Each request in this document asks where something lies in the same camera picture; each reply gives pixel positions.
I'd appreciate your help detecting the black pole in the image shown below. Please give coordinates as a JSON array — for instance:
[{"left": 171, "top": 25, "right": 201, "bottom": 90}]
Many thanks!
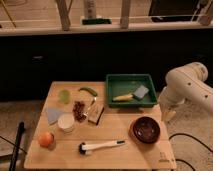
[{"left": 9, "top": 122, "right": 25, "bottom": 171}]

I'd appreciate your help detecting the green object on shelf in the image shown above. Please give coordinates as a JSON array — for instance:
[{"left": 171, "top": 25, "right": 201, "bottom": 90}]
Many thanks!
[{"left": 82, "top": 18, "right": 111, "bottom": 25}]

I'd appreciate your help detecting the yellow banana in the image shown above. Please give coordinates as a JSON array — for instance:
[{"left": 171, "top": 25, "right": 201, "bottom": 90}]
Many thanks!
[{"left": 112, "top": 94, "right": 133, "bottom": 102}]

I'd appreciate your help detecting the small metal spoon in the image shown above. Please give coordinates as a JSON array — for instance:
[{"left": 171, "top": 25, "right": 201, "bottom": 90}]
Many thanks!
[{"left": 83, "top": 97, "right": 97, "bottom": 117}]

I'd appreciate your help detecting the dark red grapes bunch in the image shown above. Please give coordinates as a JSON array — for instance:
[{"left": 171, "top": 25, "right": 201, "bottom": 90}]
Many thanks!
[{"left": 73, "top": 101, "right": 86, "bottom": 122}]

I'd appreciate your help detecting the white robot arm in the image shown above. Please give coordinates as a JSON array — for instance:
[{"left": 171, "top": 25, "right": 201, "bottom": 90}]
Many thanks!
[{"left": 158, "top": 62, "right": 213, "bottom": 121}]

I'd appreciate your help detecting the green chili pepper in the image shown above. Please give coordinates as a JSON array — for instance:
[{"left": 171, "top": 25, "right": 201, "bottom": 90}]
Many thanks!
[{"left": 78, "top": 87, "right": 98, "bottom": 97}]

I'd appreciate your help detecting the orange fruit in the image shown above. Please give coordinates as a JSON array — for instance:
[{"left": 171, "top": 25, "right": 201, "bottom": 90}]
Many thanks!
[{"left": 38, "top": 132, "right": 54, "bottom": 148}]

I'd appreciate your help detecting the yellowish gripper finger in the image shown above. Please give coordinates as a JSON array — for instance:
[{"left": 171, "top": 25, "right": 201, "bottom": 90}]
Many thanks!
[{"left": 162, "top": 111, "right": 176, "bottom": 122}]

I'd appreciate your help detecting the white plastic cup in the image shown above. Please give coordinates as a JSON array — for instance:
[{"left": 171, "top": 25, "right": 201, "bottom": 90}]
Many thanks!
[{"left": 58, "top": 114, "right": 75, "bottom": 132}]

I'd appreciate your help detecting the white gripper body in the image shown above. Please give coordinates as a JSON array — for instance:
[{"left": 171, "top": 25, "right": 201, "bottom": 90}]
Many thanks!
[{"left": 158, "top": 94, "right": 176, "bottom": 115}]

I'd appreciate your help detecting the dark brown bowl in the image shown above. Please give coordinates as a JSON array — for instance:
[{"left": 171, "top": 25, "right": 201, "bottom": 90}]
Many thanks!
[{"left": 129, "top": 116, "right": 161, "bottom": 144}]

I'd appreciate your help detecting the wooden block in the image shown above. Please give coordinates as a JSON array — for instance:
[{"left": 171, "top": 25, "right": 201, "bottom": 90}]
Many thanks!
[{"left": 88, "top": 104, "right": 104, "bottom": 124}]

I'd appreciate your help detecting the green translucent cup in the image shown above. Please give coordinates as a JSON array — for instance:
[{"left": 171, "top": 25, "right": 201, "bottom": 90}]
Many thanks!
[{"left": 58, "top": 89, "right": 70, "bottom": 104}]

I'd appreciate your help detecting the white handled dish brush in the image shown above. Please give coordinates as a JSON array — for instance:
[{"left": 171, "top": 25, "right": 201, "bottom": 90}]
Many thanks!
[{"left": 78, "top": 140, "right": 125, "bottom": 155}]

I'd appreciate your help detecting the green plastic tray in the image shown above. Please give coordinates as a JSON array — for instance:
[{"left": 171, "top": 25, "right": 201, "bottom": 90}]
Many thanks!
[{"left": 105, "top": 74, "right": 157, "bottom": 108}]

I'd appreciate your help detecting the black cable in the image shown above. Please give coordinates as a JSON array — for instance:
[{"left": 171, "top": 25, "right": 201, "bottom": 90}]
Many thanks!
[{"left": 168, "top": 132, "right": 213, "bottom": 171}]

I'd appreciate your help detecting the blue grey sponge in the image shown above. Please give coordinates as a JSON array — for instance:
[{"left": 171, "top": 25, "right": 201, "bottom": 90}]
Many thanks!
[{"left": 133, "top": 85, "right": 149, "bottom": 100}]

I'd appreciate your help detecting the light blue cloth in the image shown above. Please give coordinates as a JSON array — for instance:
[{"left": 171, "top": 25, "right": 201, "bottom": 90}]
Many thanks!
[{"left": 45, "top": 108, "right": 63, "bottom": 125}]

